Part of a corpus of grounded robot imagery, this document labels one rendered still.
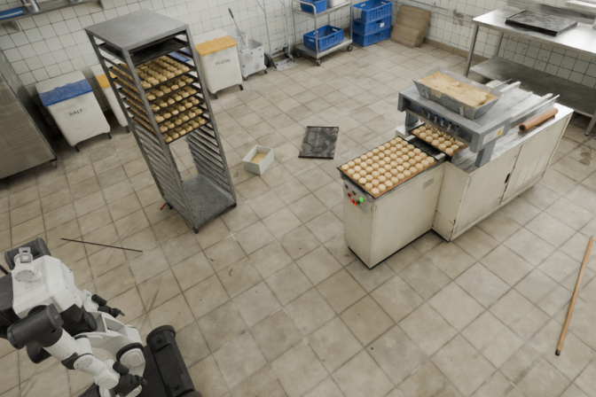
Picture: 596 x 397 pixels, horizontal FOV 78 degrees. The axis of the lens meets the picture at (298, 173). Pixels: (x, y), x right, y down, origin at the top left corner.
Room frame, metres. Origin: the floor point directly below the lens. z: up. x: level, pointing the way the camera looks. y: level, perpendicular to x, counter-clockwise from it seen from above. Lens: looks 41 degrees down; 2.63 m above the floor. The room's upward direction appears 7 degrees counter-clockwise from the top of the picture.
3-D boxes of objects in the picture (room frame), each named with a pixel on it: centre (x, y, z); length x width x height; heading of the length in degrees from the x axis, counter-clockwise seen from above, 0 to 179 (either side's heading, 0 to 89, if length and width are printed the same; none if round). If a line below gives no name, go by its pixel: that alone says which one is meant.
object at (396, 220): (2.01, -0.71, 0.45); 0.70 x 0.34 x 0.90; 118
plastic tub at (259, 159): (3.26, 0.42, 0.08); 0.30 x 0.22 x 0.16; 149
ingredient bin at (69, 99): (4.29, 2.70, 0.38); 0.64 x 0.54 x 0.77; 32
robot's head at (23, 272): (0.99, 1.16, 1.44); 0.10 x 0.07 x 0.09; 29
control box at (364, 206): (1.84, -0.39, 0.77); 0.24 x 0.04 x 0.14; 28
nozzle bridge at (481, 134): (2.25, -1.15, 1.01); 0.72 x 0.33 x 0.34; 28
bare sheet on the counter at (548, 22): (4.14, -2.97, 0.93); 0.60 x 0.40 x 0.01; 30
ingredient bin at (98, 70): (4.61, 2.13, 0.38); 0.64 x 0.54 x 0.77; 30
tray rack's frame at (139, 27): (2.70, 1.01, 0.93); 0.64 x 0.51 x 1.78; 40
